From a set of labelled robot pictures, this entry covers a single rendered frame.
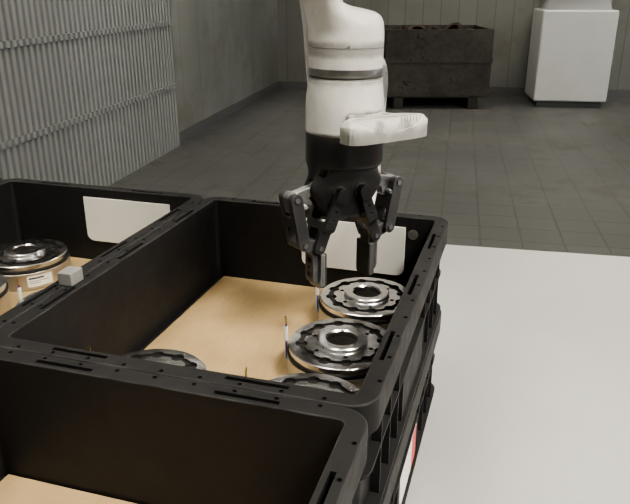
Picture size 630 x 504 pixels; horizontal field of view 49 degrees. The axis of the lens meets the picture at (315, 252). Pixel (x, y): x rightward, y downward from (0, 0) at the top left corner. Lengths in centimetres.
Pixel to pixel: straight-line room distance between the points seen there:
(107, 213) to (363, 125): 45
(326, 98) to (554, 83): 700
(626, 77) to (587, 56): 111
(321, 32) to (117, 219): 42
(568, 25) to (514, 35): 102
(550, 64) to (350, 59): 696
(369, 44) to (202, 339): 34
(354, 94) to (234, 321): 29
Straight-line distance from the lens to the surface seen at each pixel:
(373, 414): 45
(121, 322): 70
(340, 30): 63
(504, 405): 89
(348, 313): 71
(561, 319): 112
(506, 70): 847
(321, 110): 64
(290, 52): 866
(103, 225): 95
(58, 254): 92
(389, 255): 81
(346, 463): 40
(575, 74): 763
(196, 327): 76
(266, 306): 80
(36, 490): 57
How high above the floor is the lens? 118
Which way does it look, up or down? 21 degrees down
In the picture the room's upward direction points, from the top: straight up
